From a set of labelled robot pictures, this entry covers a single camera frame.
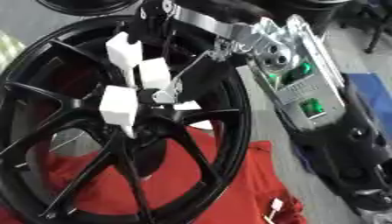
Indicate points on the black spoked wheel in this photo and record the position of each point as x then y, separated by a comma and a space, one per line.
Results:
204, 178

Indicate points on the black chair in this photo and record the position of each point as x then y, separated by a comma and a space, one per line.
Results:
378, 26

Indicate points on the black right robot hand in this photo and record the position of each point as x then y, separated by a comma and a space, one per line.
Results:
219, 10

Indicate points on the white pin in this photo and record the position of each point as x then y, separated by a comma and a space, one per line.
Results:
154, 73
118, 106
124, 52
276, 204

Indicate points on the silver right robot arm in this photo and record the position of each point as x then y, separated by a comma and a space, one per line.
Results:
331, 140

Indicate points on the black round tyre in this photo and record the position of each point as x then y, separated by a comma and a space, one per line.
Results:
311, 7
86, 6

